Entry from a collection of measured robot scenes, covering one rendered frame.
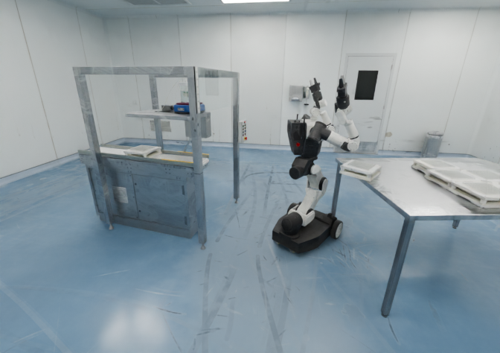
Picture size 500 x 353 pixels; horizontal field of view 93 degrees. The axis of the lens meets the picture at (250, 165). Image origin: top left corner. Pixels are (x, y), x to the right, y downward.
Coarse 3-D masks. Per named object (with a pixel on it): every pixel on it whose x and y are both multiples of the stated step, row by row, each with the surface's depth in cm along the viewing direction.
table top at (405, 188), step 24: (384, 168) 209; (408, 168) 210; (480, 168) 212; (384, 192) 162; (408, 192) 163; (432, 192) 163; (408, 216) 135; (432, 216) 135; (456, 216) 136; (480, 216) 136
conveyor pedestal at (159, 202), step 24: (120, 168) 237; (96, 192) 259; (120, 192) 248; (144, 192) 239; (168, 192) 230; (192, 192) 232; (120, 216) 259; (144, 216) 249; (168, 216) 240; (192, 216) 237
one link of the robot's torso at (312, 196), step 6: (324, 180) 237; (306, 186) 251; (324, 186) 237; (306, 192) 248; (312, 192) 242; (318, 192) 239; (324, 192) 241; (306, 198) 241; (312, 198) 238; (318, 198) 241; (306, 204) 237; (312, 204) 237; (300, 210) 235; (306, 210) 232; (312, 210) 237
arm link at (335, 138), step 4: (332, 132) 182; (332, 136) 181; (336, 136) 181; (340, 136) 181; (328, 140) 183; (332, 140) 182; (336, 140) 181; (340, 140) 180; (344, 140) 180; (336, 144) 183; (340, 144) 181; (344, 144) 179; (348, 144) 178; (352, 144) 177; (356, 144) 176; (344, 148) 181; (348, 148) 179; (352, 148) 178; (356, 148) 177
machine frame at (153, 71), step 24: (96, 72) 197; (120, 72) 191; (144, 72) 185; (168, 72) 179; (192, 72) 174; (192, 96) 180; (192, 120) 186; (96, 144) 226; (192, 144) 193; (96, 168) 232
